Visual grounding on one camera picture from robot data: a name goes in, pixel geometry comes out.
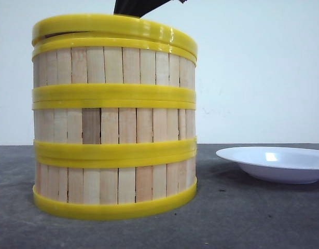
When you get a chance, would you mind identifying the bamboo steamer lid yellow rim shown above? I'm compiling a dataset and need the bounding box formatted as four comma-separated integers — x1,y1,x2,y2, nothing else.
32,13,198,57

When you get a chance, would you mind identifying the white plate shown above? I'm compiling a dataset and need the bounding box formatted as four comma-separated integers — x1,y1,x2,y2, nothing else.
216,146,319,184

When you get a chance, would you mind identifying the bamboo steamer basket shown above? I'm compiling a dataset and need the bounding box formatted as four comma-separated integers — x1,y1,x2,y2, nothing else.
32,33,196,109
34,108,197,168
33,158,197,220

